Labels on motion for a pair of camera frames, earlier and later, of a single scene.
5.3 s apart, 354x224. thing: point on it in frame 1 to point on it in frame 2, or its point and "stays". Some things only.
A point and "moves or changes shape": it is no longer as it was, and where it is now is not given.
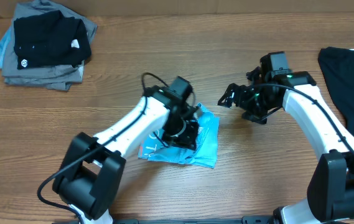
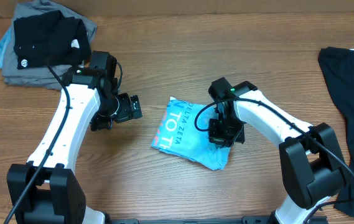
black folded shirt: (50, 38) stays
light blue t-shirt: (152, 148) moves or changes shape
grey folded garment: (59, 77) stays
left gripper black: (185, 139) to (127, 112)
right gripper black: (239, 95) to (224, 137)
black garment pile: (351, 73) stays
